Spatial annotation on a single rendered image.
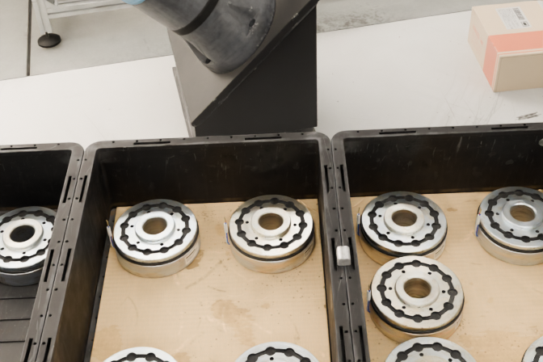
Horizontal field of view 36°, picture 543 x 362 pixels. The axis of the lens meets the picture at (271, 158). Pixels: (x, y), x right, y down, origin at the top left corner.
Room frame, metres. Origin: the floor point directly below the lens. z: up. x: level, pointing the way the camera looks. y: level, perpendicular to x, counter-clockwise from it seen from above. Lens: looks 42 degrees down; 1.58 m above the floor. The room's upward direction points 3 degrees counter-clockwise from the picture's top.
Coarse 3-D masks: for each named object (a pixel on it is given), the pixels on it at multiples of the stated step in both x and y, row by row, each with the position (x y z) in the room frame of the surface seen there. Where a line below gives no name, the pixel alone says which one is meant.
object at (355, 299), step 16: (384, 128) 0.77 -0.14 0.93; (400, 128) 0.77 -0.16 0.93; (416, 128) 0.77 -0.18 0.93; (432, 128) 0.76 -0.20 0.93; (448, 128) 0.76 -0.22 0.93; (464, 128) 0.76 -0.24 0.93; (480, 128) 0.76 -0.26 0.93; (496, 128) 0.76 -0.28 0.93; (512, 128) 0.76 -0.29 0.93; (528, 128) 0.75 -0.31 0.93; (336, 144) 0.75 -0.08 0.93; (336, 160) 0.72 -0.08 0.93; (336, 176) 0.69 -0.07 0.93; (336, 192) 0.66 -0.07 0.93; (352, 224) 0.61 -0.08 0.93; (352, 240) 0.59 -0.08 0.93; (352, 256) 0.58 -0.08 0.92; (352, 272) 0.55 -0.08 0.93; (352, 288) 0.52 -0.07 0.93; (352, 304) 0.51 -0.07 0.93; (352, 320) 0.49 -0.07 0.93; (352, 336) 0.47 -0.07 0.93; (368, 352) 0.45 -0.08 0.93
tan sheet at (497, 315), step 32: (480, 192) 0.75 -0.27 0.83; (448, 224) 0.70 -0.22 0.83; (448, 256) 0.65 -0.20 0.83; (480, 256) 0.64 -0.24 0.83; (480, 288) 0.59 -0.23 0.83; (512, 288) 0.59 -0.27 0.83; (480, 320) 0.55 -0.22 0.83; (512, 320) 0.55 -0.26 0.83; (384, 352) 0.52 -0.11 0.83; (480, 352) 0.51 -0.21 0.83; (512, 352) 0.51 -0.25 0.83
